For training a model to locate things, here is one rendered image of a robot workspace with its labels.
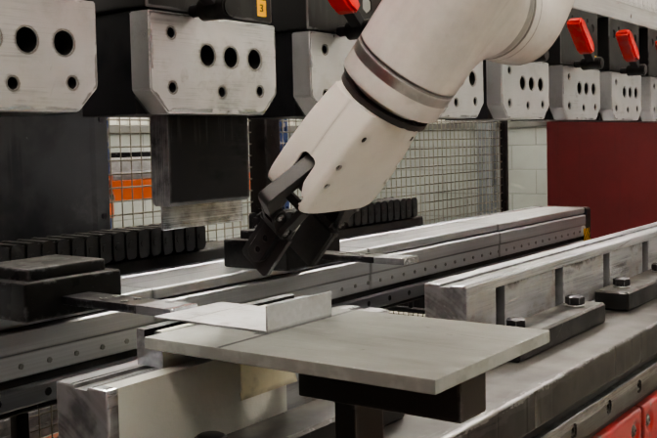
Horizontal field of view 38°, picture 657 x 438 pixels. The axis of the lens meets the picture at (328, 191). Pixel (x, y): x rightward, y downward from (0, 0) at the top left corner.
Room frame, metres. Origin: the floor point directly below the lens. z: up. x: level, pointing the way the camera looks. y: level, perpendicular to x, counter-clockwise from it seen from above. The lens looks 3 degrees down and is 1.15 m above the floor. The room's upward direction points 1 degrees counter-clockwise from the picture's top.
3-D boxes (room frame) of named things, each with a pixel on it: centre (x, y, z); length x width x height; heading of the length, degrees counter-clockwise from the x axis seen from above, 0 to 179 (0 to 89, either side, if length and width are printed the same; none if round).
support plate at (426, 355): (0.73, -0.01, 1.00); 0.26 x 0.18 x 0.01; 54
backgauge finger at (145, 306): (0.92, 0.24, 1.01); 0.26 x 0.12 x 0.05; 54
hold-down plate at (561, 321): (1.28, -0.29, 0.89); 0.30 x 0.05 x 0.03; 144
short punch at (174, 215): (0.82, 0.11, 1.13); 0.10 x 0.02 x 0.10; 144
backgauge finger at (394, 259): (1.24, 0.00, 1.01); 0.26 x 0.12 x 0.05; 54
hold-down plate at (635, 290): (1.60, -0.53, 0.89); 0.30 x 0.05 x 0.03; 144
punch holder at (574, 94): (1.45, -0.35, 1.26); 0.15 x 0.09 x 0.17; 144
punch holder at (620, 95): (1.61, -0.47, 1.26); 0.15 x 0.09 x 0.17; 144
